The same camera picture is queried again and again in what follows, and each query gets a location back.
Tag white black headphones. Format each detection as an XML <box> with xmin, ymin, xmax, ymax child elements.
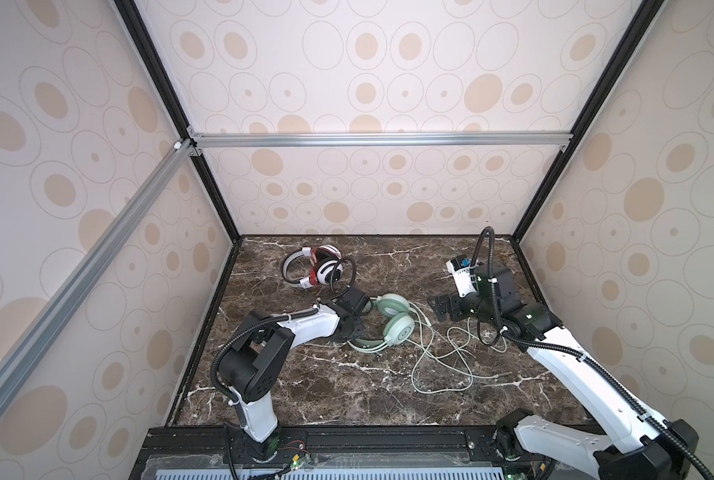
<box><xmin>280</xmin><ymin>244</ymin><xmax>357</xmax><ymax>296</ymax></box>

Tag mint green headphones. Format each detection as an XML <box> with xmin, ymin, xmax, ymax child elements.
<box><xmin>347</xmin><ymin>293</ymin><xmax>432</xmax><ymax>354</ymax></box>

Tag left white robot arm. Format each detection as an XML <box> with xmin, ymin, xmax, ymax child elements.
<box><xmin>210</xmin><ymin>287</ymin><xmax>370</xmax><ymax>444</ymax></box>

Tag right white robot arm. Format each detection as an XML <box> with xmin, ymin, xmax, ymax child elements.
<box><xmin>428</xmin><ymin>257</ymin><xmax>714</xmax><ymax>479</ymax></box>

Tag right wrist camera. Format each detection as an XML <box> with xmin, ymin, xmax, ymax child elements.
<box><xmin>446</xmin><ymin>255</ymin><xmax>477</xmax><ymax>298</ymax></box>

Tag silver aluminium rail back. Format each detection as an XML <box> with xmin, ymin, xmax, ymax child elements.
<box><xmin>193</xmin><ymin>131</ymin><xmax>573</xmax><ymax>149</ymax></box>

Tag silver aluminium rail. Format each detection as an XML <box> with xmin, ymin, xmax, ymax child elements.
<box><xmin>0</xmin><ymin>138</ymin><xmax>195</xmax><ymax>417</ymax></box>
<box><xmin>193</xmin><ymin>131</ymin><xmax>573</xmax><ymax>149</ymax></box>

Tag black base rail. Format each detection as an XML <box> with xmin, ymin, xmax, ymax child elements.
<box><xmin>128</xmin><ymin>423</ymin><xmax>646</xmax><ymax>480</ymax></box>

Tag black vertical frame post right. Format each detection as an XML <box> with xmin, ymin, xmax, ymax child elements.
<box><xmin>511</xmin><ymin>0</ymin><xmax>667</xmax><ymax>245</ymax></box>

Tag black vertical frame post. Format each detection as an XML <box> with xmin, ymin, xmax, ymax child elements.
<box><xmin>511</xmin><ymin>0</ymin><xmax>667</xmax><ymax>245</ymax></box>
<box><xmin>114</xmin><ymin>0</ymin><xmax>242</xmax><ymax>243</ymax></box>

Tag black vertical frame post left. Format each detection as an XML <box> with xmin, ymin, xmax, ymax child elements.
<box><xmin>114</xmin><ymin>0</ymin><xmax>242</xmax><ymax>243</ymax></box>

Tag silver aluminium rail left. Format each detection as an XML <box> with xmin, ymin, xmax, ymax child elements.
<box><xmin>0</xmin><ymin>138</ymin><xmax>195</xmax><ymax>417</ymax></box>

